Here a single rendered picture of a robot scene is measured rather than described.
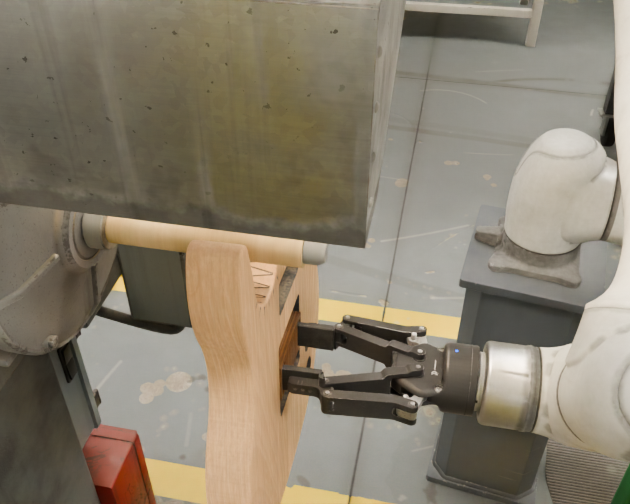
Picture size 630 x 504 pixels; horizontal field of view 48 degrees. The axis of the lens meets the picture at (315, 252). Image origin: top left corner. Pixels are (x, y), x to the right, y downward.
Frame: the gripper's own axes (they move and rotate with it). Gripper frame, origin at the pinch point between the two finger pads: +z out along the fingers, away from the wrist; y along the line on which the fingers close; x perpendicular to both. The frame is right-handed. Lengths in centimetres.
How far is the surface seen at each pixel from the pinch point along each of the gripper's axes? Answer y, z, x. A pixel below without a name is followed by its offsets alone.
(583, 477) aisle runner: 78, -60, -97
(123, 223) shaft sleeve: -8.7, 13.3, 20.1
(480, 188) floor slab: 209, -30, -82
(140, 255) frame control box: 13.7, 23.7, 1.2
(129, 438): 19, 33, -41
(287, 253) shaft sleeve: -9.0, -1.8, 19.3
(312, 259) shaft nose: -8.7, -3.9, 18.8
